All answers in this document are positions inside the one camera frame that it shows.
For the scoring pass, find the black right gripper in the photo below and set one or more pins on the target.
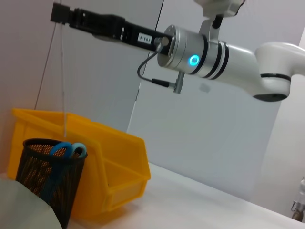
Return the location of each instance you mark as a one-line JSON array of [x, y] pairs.
[[140, 35]]

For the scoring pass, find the blue scissors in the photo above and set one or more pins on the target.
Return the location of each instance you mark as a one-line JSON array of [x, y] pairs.
[[58, 148]]

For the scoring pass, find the black mesh pen holder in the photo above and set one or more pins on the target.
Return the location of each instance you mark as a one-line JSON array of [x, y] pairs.
[[47, 181]]

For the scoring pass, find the green glass fruit plate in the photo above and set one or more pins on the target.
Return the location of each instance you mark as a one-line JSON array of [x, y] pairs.
[[19, 205]]

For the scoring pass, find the yellow plastic bin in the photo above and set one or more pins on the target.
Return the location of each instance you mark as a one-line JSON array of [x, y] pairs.
[[114, 143]]

